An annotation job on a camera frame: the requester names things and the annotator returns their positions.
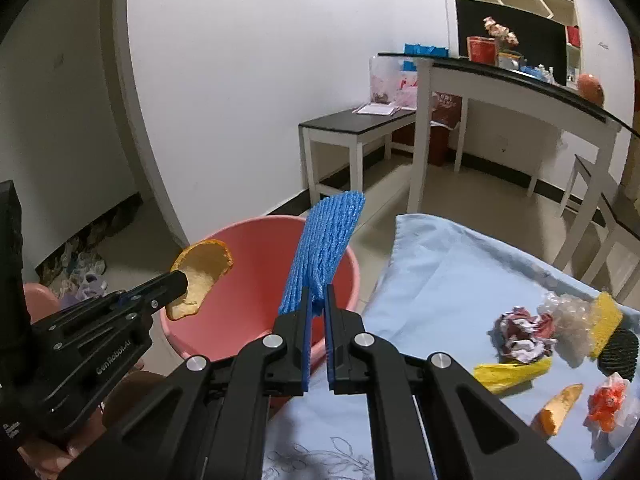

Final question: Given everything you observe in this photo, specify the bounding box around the dark red waste bin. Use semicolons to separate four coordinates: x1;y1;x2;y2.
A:
427;91;463;167

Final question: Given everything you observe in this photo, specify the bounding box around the white paper sheet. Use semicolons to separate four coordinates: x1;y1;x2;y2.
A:
352;103;402;116

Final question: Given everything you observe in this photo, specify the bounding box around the blue foam net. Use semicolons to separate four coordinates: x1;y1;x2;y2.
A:
278;190;366;317

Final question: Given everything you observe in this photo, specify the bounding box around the orange plastic bag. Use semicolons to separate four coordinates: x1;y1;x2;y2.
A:
586;374;636;461

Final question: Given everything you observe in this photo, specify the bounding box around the clear plastic wrap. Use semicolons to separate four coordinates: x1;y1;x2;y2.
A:
537;292;601;366

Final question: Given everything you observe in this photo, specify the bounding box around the blue plastic pack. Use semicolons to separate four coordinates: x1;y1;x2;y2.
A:
404;42;449;59

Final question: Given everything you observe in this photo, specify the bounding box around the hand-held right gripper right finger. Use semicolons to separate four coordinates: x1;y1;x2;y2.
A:
324;284;583;480

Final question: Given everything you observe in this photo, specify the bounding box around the light blue floral bedsheet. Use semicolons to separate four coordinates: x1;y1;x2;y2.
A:
260;214;640;480

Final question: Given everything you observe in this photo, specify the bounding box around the narrow orange peel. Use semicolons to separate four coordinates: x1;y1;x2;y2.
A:
531;383;584;436

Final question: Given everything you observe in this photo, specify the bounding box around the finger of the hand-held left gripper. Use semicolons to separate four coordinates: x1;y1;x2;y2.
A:
54;287;189;358
31;270;190;342

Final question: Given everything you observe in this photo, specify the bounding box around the yellow plastic wrapper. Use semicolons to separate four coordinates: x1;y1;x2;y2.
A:
472;356;553;395

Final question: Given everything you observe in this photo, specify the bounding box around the dark-topped white bench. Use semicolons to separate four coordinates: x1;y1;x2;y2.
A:
559;154;640;303
298;108;418;202

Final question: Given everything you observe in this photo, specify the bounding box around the person's left hand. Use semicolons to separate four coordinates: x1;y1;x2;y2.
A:
20;371;174;475

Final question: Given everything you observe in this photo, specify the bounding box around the small pink basin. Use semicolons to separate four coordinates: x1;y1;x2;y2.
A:
22;282;61;324

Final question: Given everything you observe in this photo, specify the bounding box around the pink plastic bucket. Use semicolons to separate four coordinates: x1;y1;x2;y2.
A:
160;216;362;377

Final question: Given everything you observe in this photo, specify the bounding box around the printed paper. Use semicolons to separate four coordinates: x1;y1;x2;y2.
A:
492;308;556;365

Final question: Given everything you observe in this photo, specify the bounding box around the flower bouquet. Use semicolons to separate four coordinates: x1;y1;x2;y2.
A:
482;16;521;51

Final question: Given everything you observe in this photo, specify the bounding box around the clear plastic bag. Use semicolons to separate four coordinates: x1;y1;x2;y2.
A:
369;55;407;110

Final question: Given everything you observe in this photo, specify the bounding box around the pile of shoes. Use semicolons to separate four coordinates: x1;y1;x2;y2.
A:
37;220;109;302

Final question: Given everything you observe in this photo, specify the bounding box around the pink printed plastic bag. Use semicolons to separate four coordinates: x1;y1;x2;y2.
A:
395;67;419;109

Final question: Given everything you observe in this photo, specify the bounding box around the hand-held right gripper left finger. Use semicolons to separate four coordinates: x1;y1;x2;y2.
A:
60;305;312;480

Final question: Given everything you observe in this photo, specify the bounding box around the black foam net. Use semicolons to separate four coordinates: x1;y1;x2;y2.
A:
597;327;640;376

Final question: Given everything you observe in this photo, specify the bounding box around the black flat screen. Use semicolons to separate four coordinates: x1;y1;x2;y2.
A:
455;0;568;86

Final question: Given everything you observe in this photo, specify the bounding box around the red round fruit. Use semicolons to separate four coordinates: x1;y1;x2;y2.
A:
576;74;605;107

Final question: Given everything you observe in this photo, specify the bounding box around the white table with glass top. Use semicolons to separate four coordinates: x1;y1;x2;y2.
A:
377;51;640;273

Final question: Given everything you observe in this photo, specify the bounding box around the broad orange peel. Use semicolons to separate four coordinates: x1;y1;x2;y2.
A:
166;239;234;322

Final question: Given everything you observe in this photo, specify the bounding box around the yellow foam net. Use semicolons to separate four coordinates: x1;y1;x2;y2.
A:
589;291;625;359

